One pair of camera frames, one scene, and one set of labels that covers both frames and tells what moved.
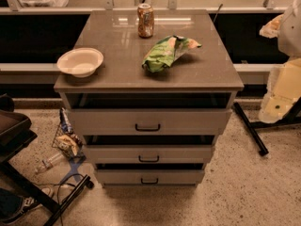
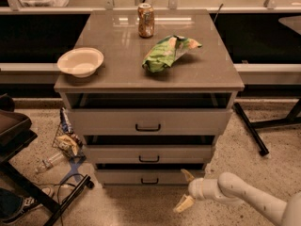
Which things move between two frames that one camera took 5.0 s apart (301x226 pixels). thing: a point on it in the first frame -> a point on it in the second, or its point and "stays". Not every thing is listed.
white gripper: x=292 y=32 -> x=196 y=188
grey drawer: x=150 y=177 stays
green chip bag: x=161 y=55 stays
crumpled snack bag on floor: x=66 y=139 stays
